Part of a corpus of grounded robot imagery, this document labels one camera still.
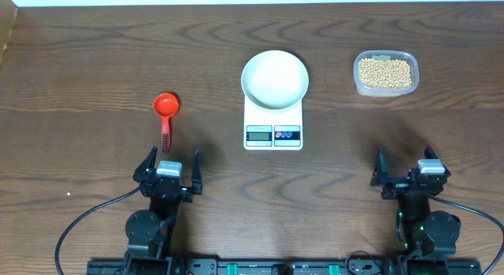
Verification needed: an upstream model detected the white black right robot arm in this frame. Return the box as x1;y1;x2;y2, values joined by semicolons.
370;147;461;274

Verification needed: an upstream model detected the white round bowl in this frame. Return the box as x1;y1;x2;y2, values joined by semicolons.
240;50;309;110

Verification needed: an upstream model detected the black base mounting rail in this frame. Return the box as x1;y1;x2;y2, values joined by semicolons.
85;257;483;275

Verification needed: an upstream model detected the yellow soybeans pile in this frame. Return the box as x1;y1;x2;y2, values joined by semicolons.
358;58;413;88

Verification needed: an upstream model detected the white digital kitchen scale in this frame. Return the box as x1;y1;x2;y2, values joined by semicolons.
243;97;303;151

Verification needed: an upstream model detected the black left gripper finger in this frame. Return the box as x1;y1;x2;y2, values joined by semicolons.
133;146;158;182
191;151;202;195

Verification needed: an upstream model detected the clear plastic container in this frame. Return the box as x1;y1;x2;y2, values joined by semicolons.
353;50;420;98

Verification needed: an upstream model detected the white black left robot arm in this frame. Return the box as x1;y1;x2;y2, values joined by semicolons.
123;147;203;275

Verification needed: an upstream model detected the red plastic measuring scoop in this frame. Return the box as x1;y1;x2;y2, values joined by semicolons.
153;93;180;152

